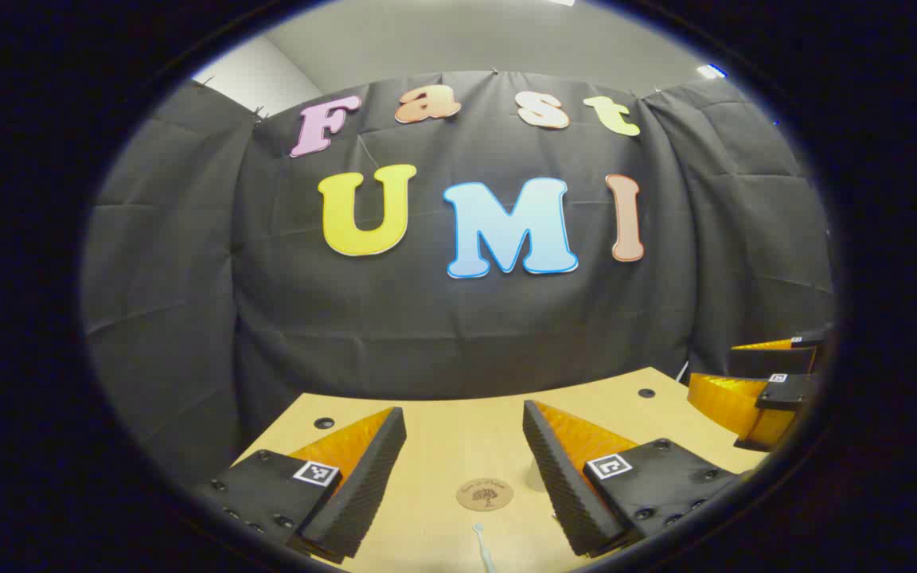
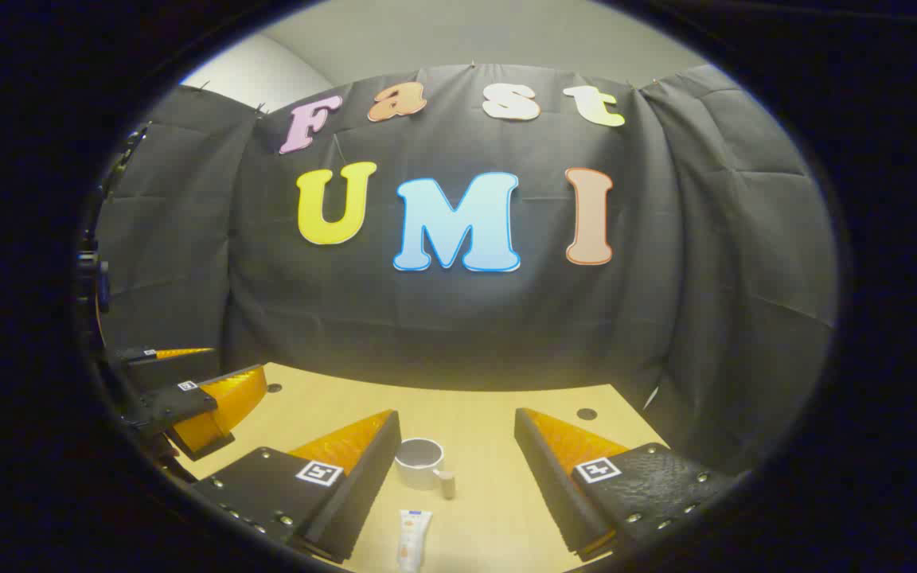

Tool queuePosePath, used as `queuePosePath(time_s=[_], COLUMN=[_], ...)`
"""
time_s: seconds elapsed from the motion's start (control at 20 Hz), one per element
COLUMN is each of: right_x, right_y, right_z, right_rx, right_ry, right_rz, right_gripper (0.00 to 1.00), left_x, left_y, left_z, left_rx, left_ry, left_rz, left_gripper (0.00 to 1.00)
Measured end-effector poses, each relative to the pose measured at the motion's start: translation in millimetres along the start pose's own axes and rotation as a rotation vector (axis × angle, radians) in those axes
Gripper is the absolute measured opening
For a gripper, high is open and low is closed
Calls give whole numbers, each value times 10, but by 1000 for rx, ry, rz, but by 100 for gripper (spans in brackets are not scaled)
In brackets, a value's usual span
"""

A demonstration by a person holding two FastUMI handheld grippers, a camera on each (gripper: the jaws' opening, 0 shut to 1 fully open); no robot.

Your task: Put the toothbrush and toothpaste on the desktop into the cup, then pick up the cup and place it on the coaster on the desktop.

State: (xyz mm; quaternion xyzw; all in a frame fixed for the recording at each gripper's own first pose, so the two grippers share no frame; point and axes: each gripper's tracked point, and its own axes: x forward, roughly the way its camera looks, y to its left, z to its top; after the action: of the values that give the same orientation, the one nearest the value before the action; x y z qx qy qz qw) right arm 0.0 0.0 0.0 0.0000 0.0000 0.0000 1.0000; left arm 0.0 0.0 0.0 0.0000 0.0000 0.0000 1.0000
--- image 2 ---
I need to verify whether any wooden desktop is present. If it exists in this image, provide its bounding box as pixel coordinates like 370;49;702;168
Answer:
180;362;670;573

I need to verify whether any white toothpaste tube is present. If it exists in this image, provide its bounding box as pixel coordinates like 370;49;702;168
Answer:
396;509;434;573

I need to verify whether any black backdrop cloth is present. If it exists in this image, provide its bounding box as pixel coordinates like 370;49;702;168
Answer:
88;64;837;478

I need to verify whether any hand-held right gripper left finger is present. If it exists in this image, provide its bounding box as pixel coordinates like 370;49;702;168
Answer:
188;410;402;563

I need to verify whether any white cup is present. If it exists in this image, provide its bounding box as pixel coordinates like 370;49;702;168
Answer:
394;438;458;501

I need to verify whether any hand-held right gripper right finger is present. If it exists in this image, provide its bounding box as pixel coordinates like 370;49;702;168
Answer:
514;407;736;560

